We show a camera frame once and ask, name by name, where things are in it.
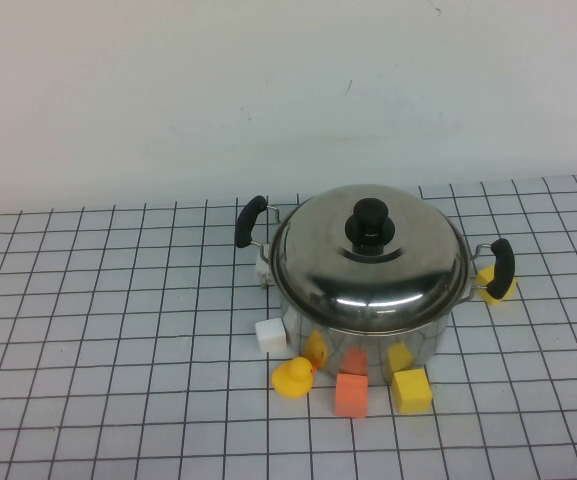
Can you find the orange foam cube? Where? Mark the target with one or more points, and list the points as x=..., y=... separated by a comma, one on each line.
x=352, y=397

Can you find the stainless steel lid black knob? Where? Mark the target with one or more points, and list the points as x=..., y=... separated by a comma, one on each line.
x=328, y=280

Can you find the white foam cube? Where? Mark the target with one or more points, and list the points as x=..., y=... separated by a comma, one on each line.
x=270, y=336

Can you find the yellow foam cube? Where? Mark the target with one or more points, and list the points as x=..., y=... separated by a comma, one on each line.
x=412, y=392
x=484, y=277

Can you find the yellow rubber duck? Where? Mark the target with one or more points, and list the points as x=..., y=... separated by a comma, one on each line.
x=290, y=380

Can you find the white plug adapter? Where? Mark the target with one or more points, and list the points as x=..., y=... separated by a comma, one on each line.
x=261, y=270

